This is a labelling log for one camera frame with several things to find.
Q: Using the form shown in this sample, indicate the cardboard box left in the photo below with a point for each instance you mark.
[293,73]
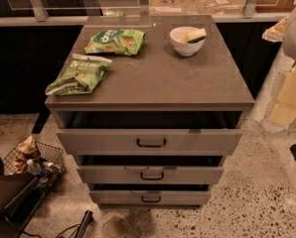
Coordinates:
[173,7]

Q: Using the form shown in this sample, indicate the crumpled snack wrapper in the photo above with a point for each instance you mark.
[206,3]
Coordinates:
[26,150]

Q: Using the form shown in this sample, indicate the green snack bag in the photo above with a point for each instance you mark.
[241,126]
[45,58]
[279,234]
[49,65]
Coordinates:
[81,76]
[126,42]

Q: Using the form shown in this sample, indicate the top grey drawer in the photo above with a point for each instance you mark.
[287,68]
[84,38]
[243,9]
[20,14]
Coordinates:
[164,133]

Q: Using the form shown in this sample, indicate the green snack bag lower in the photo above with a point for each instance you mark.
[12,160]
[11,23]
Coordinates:
[81,76]

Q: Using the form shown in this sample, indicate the white ceramic bowl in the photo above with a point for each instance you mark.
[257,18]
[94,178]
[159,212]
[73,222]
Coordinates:
[179,41]

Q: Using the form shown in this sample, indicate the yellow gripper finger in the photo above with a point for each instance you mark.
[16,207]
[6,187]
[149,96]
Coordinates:
[276,33]
[284,110]

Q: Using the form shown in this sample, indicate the clear plastic bottle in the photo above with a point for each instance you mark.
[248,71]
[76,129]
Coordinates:
[33,168]

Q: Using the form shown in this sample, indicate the middle grey drawer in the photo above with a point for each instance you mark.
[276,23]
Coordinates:
[151,169]

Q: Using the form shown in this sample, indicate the grey drawer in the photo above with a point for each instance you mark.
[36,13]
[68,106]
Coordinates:
[164,133]
[151,169]
[150,194]

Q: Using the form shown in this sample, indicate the yellow green sponge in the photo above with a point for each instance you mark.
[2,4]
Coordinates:
[196,36]

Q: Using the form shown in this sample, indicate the grey drawer cabinet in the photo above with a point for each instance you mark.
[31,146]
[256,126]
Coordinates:
[158,78]

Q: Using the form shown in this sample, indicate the white diagonal support pole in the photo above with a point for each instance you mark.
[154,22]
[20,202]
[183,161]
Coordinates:
[268,92]

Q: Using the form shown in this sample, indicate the bottom grey drawer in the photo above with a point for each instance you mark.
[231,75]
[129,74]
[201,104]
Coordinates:
[150,194]

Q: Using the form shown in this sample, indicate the black wire basket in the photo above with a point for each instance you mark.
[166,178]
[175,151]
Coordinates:
[51,162]

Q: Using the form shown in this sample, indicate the green snack bag upper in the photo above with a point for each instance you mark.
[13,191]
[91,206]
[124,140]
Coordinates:
[126,42]

